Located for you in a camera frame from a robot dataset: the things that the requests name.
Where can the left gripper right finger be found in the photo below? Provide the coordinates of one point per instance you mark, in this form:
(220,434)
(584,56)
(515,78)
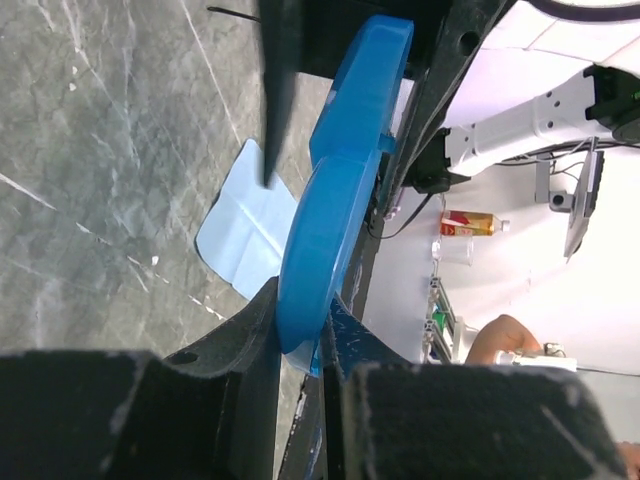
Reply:
(387,418)

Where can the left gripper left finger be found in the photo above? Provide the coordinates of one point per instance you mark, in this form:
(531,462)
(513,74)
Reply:
(208,411)

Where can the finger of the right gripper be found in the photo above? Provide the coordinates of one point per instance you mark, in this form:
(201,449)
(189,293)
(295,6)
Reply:
(461,33)
(311,37)

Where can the blue translucent glasses case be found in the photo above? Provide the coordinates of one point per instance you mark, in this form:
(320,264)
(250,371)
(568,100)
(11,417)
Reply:
(349,139)

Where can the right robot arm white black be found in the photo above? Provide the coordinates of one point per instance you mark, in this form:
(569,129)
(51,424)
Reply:
(600,101)

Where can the black thin sunglasses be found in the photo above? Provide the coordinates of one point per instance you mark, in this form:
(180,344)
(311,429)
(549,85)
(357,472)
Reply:
(232,13)

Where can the light blue cleaning cloth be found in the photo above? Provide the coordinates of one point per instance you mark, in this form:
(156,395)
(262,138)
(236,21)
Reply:
(243,236)

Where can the clear plastic cup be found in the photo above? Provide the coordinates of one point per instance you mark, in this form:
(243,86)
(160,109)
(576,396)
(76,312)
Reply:
(453,249)

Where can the amber tea bottle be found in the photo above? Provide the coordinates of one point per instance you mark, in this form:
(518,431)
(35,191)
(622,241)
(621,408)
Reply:
(467,223)

